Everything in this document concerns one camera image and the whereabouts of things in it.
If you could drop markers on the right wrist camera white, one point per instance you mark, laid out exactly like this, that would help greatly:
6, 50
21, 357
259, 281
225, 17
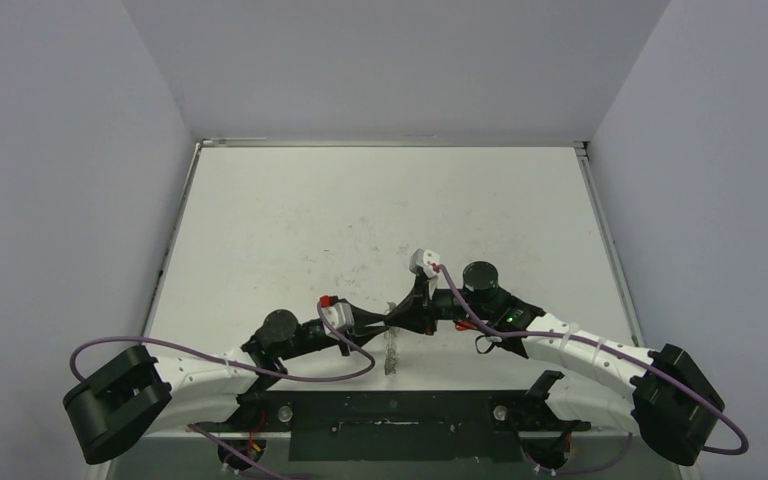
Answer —
425, 262

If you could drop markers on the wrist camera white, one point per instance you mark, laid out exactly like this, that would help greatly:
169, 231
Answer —
337, 317
425, 262

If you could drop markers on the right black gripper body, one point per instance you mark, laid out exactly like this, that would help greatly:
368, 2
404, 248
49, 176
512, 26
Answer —
428, 304

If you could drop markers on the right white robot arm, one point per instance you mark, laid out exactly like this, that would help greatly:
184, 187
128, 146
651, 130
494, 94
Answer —
661, 395

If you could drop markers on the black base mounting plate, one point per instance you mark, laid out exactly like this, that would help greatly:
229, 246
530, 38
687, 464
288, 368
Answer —
400, 425

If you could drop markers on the silver keyring disc with rings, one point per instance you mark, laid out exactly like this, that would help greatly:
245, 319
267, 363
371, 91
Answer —
391, 350

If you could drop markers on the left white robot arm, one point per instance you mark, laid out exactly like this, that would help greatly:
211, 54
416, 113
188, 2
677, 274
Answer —
155, 385

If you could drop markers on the key with red tag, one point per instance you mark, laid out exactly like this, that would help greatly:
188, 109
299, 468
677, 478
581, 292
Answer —
463, 325

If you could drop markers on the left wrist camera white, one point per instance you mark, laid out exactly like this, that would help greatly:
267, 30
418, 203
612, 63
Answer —
337, 317

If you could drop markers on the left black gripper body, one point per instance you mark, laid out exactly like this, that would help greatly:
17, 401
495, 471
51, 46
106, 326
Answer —
310, 342

